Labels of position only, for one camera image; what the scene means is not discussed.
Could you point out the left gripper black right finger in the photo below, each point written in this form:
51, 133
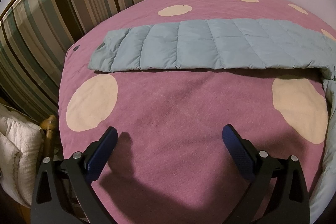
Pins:
289, 202

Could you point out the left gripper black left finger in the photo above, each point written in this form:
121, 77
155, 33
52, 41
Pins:
50, 203

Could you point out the light blue puffer jacket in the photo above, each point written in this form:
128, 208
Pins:
170, 88

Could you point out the white quilted blanket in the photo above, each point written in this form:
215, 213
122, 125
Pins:
21, 147

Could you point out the pink polka dot bedsheet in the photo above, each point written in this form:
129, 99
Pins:
76, 133

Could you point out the striped fabric headboard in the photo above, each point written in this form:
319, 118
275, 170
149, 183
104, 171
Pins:
35, 37

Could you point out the wooden bed post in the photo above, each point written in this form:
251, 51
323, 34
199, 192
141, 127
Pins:
50, 127

